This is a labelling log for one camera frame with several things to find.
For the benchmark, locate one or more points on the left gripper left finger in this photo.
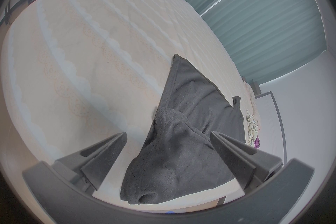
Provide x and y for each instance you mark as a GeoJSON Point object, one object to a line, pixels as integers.
{"type": "Point", "coordinates": [102, 160]}

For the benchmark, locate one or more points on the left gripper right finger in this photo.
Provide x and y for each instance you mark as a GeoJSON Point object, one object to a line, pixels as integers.
{"type": "Point", "coordinates": [241, 162]}

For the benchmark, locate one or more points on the black T-shirt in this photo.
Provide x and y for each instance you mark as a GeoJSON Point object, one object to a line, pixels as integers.
{"type": "Point", "coordinates": [183, 139]}

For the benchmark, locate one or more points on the bed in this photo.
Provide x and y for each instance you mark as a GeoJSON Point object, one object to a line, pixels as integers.
{"type": "Point", "coordinates": [91, 60]}

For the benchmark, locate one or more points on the purple garment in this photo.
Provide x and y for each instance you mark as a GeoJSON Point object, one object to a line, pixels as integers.
{"type": "Point", "coordinates": [256, 143]}

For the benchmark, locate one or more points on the white printed garment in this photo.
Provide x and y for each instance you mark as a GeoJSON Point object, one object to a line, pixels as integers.
{"type": "Point", "coordinates": [252, 125]}

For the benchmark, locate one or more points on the pale pink pillow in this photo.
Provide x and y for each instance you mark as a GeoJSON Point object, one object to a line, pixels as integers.
{"type": "Point", "coordinates": [249, 97]}

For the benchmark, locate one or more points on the grey bedside table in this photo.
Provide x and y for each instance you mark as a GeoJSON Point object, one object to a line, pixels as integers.
{"type": "Point", "coordinates": [253, 85]}

